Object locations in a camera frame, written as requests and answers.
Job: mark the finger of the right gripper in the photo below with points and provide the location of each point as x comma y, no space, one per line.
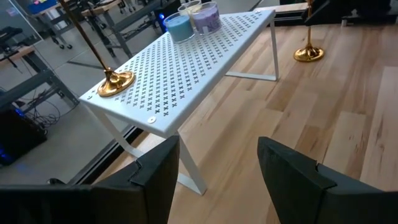
318,12

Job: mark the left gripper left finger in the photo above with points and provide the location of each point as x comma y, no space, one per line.
152,186

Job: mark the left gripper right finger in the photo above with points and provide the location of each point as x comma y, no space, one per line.
298,193

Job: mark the medium gold candlestick holder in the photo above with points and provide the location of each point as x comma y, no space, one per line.
308,53

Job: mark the tall gold candlestick holder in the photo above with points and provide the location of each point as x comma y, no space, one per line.
115,83

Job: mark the purple candle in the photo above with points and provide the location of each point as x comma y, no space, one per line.
206,20

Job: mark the yellow candle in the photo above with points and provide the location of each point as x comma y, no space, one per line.
186,7

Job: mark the blue candle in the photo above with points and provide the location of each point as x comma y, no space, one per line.
179,29

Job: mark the black table clamp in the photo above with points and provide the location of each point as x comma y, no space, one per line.
56,181

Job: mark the white perforated metal shelf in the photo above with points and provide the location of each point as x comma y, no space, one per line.
174,77

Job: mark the black computer tower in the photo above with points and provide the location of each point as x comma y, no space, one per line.
18,137

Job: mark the computer with blue light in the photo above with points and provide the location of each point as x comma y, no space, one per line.
168,9

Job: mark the grey table with wood top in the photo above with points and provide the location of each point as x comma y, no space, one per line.
31,82

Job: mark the wheeled metal cart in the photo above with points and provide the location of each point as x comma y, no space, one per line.
57,28

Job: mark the table with blue top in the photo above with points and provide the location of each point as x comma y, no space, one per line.
42,7

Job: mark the grey metal frame table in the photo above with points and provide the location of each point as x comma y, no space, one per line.
119,28

